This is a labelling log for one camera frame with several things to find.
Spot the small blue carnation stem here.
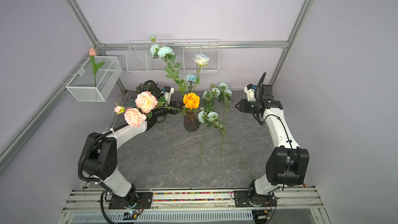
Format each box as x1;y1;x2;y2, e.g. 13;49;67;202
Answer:
185;74;198;93

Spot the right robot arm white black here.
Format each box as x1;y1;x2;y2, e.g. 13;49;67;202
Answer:
235;83;310;206

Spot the dark ribbed glass vase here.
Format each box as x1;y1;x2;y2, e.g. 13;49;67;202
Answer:
183;113;200;132

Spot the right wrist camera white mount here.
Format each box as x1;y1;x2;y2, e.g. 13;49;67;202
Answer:
244;84;257;102

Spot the pink tulip bud stem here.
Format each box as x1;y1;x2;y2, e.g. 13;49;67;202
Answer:
89;48;105;87

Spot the white mesh side basket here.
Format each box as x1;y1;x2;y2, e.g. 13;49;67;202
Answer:
65;56;122;102

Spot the aluminium front rail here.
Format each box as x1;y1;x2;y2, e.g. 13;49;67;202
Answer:
62;188;324;214

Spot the pink rose branch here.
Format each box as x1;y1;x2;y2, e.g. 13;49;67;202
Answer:
114;91;180;128

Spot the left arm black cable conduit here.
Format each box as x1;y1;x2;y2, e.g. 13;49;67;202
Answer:
77;122;131;181

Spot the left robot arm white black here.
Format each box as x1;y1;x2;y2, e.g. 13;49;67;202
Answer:
78;101;182;208

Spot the teal rose branch remaining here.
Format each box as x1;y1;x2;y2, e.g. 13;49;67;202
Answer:
149;35;187;96

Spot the white vent grille strip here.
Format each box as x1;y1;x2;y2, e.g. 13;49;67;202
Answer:
70;210;254;224

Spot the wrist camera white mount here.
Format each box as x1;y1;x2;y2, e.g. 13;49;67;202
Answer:
163;86;175;104
244;84;257;102

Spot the orange rose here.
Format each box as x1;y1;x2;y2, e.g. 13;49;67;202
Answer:
183;92;200;110

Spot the white rose stem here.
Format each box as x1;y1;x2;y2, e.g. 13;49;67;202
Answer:
193;53;210;92

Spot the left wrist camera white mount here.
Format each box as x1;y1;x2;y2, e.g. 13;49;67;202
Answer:
163;86;175;104

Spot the white wire wall basket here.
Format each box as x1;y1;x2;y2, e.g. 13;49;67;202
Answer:
126;39;220;73

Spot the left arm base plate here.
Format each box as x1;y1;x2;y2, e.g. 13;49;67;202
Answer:
108;191;153;209

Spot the blue green hand fan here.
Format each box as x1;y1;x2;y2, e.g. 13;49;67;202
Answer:
123;97;136;109

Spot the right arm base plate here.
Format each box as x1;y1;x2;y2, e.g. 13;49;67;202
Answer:
231;190;277;208

